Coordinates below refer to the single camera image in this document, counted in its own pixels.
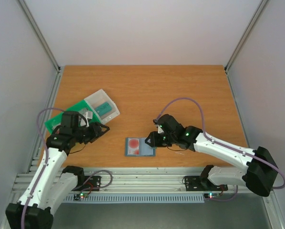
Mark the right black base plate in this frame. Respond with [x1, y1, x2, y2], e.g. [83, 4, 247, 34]
[182, 176, 228, 191]

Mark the green plastic tray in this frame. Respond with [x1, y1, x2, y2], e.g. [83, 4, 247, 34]
[44, 100, 100, 134]

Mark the teal card in bin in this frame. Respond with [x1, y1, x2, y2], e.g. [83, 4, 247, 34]
[95, 102, 112, 116]

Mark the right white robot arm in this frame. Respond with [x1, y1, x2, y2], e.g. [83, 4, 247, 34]
[145, 114, 278, 197]

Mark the grey card in tray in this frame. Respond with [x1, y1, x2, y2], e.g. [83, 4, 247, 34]
[79, 108, 88, 118]

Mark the aluminium front rail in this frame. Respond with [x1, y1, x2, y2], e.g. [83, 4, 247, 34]
[11, 157, 274, 193]

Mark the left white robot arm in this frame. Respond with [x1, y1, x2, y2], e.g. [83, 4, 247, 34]
[5, 111, 110, 229]

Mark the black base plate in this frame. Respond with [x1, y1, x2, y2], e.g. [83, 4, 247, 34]
[73, 176, 101, 191]
[182, 176, 228, 191]

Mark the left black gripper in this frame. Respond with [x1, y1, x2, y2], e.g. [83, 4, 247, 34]
[74, 122, 110, 144]

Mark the grey slotted cable duct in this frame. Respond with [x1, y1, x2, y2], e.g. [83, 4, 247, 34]
[62, 193, 204, 204]

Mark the teal card holder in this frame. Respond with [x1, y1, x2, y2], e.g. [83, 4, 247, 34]
[125, 137, 156, 157]

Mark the white translucent plastic bin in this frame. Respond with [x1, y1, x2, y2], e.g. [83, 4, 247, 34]
[84, 89, 120, 124]

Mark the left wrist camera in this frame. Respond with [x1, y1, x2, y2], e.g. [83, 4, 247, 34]
[79, 110, 93, 127]

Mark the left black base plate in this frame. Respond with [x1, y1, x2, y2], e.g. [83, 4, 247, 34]
[73, 176, 101, 191]

